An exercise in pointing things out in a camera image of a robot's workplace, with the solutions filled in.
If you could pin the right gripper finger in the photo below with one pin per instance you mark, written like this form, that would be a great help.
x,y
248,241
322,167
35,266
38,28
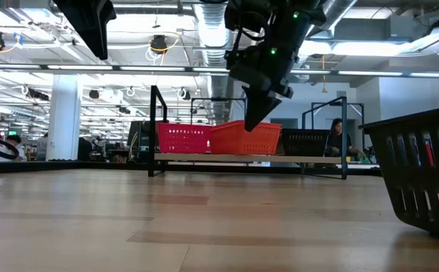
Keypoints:
x,y
267,102
251,109

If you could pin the black plastic slotted basket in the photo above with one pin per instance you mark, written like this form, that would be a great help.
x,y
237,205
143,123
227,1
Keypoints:
x,y
87,22
306,143
423,177

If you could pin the black round ceiling fixture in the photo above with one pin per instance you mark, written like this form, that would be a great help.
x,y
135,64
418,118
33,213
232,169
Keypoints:
x,y
185,94
93,94

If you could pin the bright ceiling light panel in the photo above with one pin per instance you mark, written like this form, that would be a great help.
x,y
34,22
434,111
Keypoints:
x,y
366,13
147,26
374,49

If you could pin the black computer monitor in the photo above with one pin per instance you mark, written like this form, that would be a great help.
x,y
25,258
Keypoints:
x,y
140,132

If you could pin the white building column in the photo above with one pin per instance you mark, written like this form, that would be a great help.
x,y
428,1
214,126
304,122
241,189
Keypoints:
x,y
64,121

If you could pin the black ceiling box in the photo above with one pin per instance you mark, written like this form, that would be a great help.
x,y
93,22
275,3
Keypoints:
x,y
38,95

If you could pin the silver spiral air duct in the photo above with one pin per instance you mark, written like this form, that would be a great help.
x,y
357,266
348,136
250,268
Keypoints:
x,y
338,11
211,30

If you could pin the grey wall vent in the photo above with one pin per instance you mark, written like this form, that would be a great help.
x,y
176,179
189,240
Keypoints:
x,y
341,93

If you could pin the black metal frame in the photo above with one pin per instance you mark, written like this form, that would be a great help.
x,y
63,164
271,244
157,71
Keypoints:
x,y
355,103

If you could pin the long ceiling light rail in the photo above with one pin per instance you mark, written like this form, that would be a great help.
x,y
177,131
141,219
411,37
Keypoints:
x,y
147,68

